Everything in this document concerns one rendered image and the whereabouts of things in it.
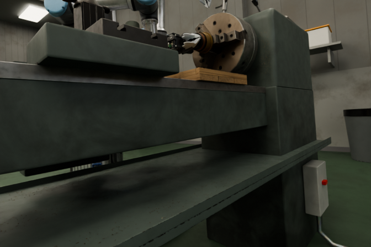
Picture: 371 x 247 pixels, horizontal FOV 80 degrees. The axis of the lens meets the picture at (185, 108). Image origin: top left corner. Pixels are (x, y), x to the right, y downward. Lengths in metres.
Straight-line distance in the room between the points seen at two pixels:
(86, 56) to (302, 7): 4.45
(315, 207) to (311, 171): 0.18
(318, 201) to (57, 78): 1.31
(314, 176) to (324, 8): 3.60
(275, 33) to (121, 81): 0.84
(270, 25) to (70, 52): 0.95
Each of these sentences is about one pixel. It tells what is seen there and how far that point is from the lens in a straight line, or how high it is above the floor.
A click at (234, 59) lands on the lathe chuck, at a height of 0.99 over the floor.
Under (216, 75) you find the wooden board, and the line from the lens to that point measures 0.78.
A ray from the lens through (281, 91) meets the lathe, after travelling 1.16.
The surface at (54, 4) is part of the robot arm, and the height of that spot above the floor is 1.31.
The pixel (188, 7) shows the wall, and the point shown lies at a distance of 5.98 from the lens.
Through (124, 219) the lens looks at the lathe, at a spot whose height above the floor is 0.54.
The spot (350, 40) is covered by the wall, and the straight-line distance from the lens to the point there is 4.45.
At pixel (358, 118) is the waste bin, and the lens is 3.62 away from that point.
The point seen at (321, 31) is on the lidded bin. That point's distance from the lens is 3.87.
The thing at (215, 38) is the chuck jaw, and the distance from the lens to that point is 1.04.
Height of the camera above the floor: 0.76
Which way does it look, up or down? 1 degrees up
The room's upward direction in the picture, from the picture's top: 3 degrees counter-clockwise
